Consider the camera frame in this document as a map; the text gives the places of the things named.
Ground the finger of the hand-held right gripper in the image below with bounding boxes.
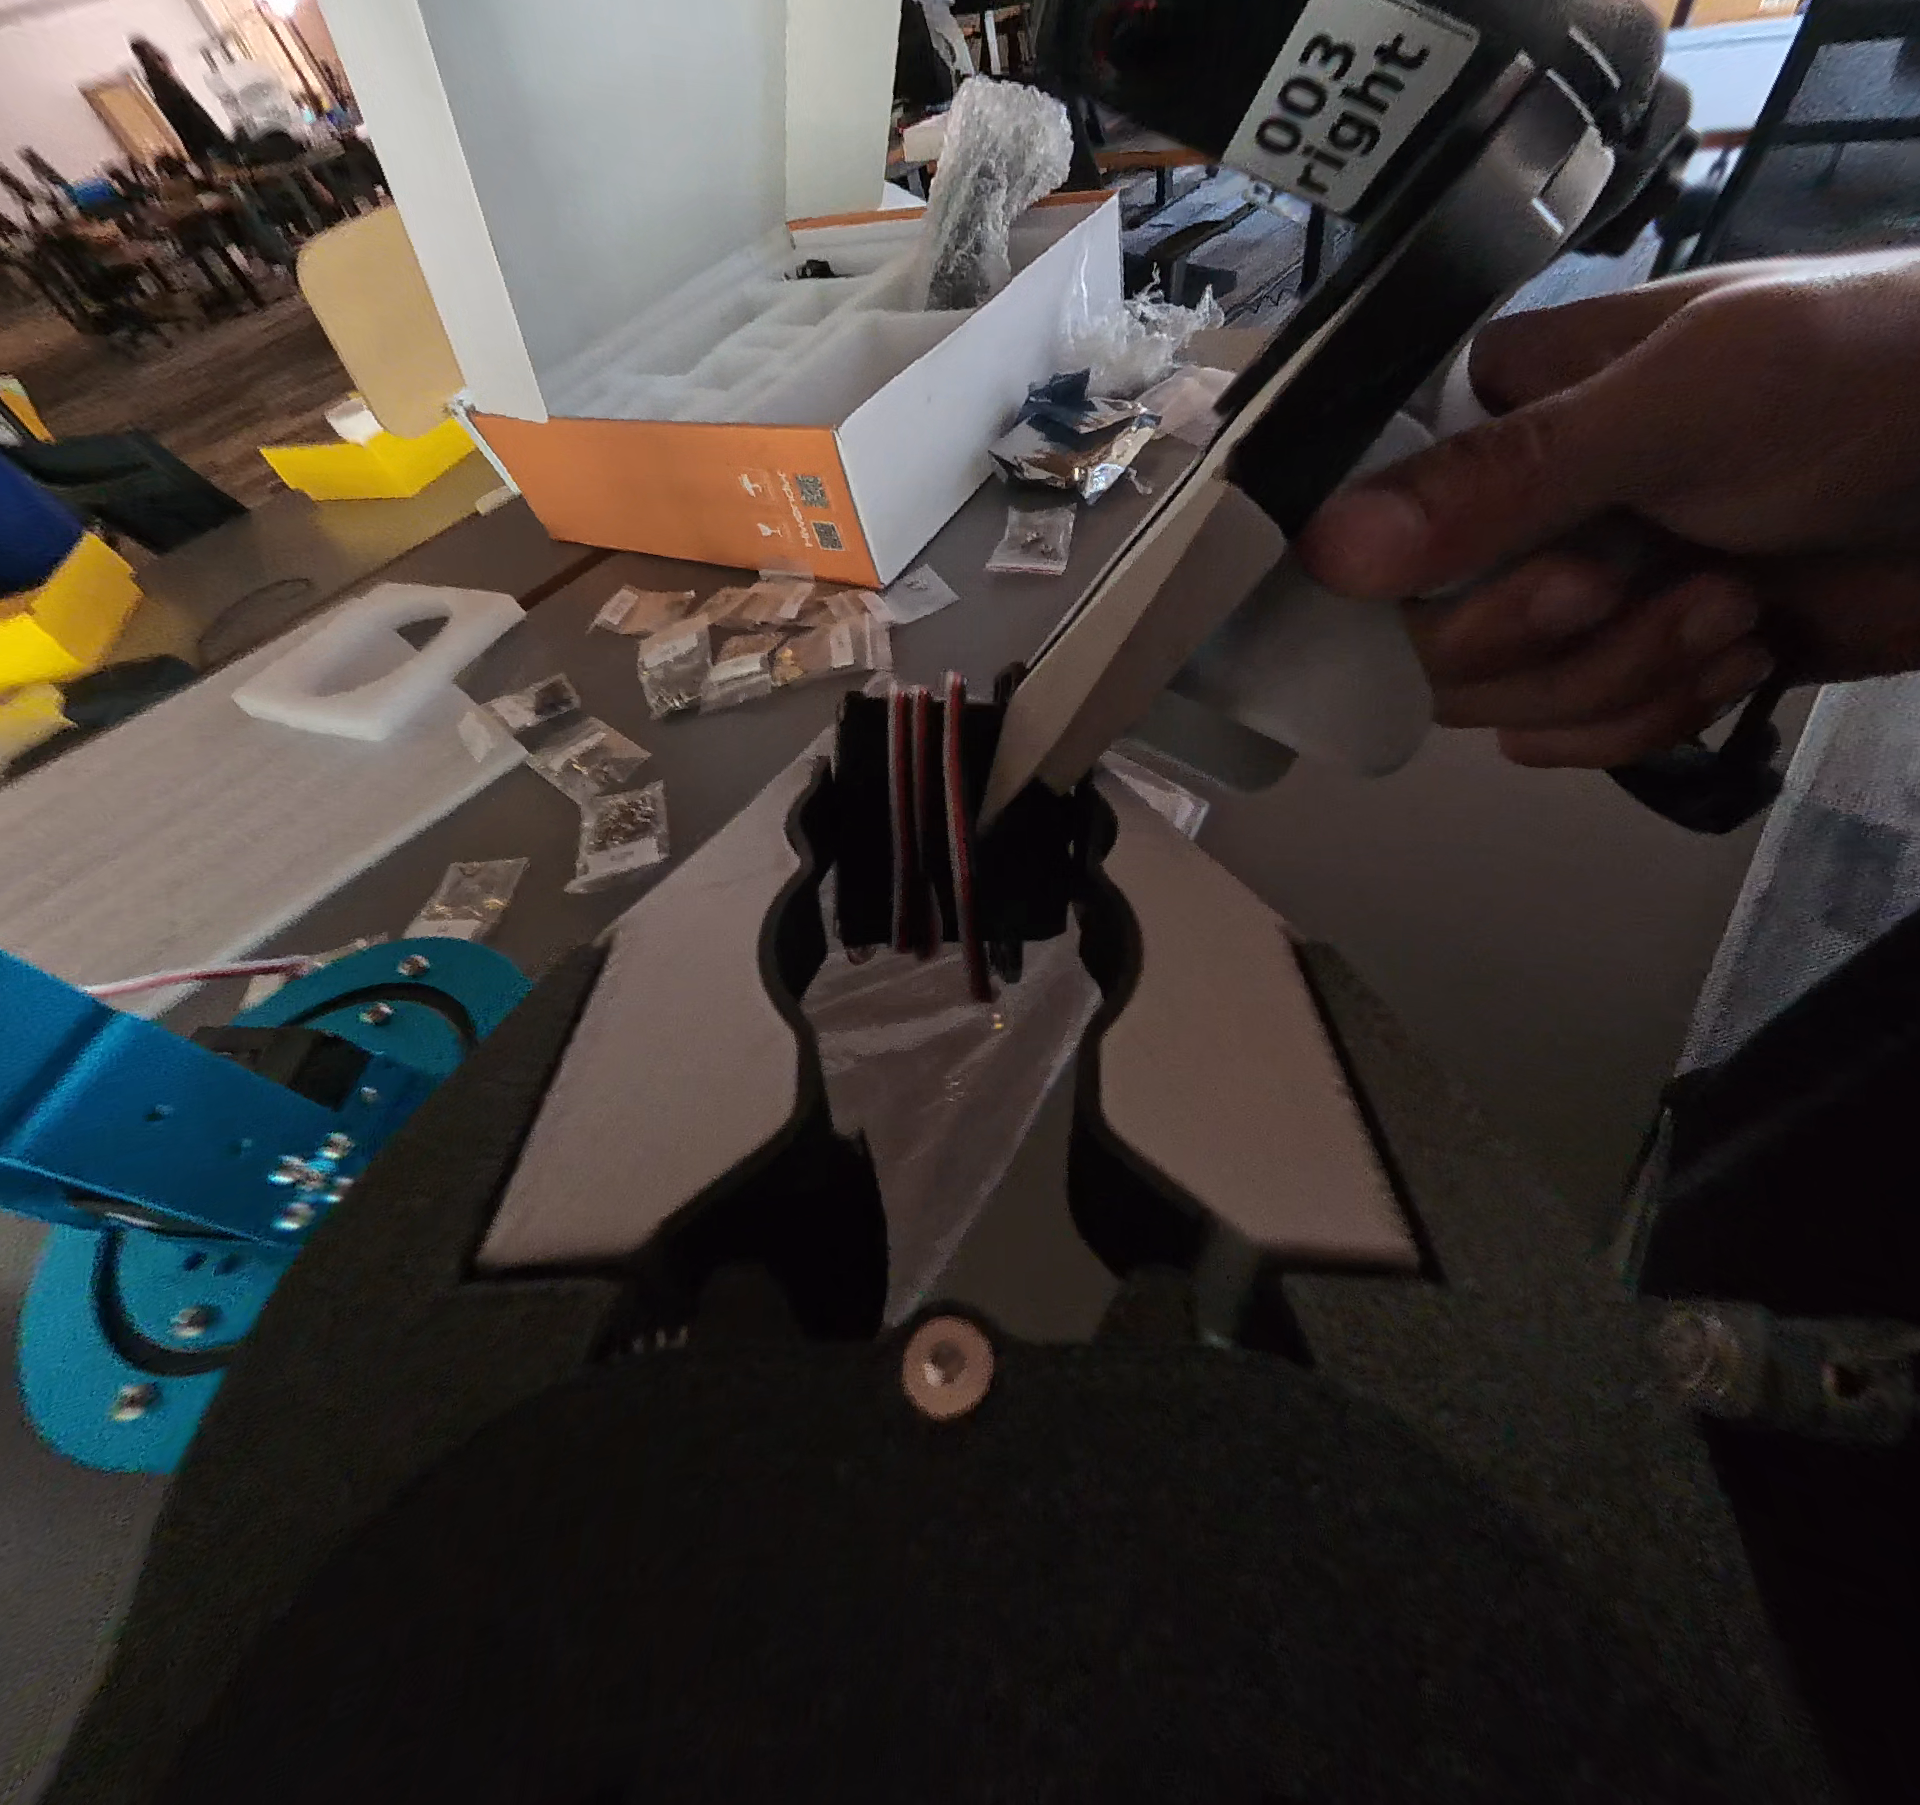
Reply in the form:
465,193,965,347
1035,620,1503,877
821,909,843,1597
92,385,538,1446
986,57,1544,822

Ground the black mesh chair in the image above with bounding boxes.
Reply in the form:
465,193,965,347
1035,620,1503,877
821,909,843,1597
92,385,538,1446
1695,0,1920,281

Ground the large clear plastic bag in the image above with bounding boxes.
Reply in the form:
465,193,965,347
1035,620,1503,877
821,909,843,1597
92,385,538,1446
803,957,1104,1327

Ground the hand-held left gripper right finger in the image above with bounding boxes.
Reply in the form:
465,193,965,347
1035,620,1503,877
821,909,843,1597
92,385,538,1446
1073,773,1425,1283

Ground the white foam sheet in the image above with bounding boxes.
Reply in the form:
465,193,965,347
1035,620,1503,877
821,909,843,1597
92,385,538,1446
0,680,528,967

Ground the yellow foam block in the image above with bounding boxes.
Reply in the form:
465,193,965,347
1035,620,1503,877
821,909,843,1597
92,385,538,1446
259,398,521,505

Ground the person's right hand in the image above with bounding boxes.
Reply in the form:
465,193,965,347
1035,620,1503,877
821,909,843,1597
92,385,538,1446
1303,253,1920,774

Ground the bubble wrap bundle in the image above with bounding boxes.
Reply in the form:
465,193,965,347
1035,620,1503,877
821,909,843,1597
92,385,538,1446
914,77,1076,314

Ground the crumpled clear plastic wrap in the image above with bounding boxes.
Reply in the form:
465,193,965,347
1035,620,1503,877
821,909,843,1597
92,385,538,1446
1073,283,1224,389

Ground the row of dark chairs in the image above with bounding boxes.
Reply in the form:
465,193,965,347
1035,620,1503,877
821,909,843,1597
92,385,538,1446
0,132,384,344

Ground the large yellow foam piece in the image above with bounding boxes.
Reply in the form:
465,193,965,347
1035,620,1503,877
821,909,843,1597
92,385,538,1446
0,531,145,773

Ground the pile of small screw bags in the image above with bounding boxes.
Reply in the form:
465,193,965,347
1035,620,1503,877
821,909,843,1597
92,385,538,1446
404,501,1210,944

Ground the dark cloth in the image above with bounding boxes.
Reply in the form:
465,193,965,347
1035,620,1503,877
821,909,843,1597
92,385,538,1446
1627,920,1920,1805

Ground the black cloth bag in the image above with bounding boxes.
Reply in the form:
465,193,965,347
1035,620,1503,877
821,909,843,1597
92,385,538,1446
0,429,253,557

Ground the orange white cardboard box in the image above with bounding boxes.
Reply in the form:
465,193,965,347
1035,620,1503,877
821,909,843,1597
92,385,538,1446
270,0,1129,592

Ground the red white servo cable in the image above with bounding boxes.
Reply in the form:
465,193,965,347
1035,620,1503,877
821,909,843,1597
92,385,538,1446
82,953,324,1000

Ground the black servo motor with cable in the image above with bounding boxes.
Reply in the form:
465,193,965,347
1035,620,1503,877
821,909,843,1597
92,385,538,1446
832,672,1121,1004

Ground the silver foil bag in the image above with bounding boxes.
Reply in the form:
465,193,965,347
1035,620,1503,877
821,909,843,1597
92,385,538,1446
990,372,1164,503

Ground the white foam frame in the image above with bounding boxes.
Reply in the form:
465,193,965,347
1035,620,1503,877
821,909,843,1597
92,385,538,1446
232,582,528,742

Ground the tan rounded board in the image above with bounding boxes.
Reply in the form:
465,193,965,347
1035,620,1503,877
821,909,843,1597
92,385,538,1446
294,202,470,436

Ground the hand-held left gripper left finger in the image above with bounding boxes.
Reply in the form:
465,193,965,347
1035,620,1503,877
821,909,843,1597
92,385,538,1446
476,754,894,1284

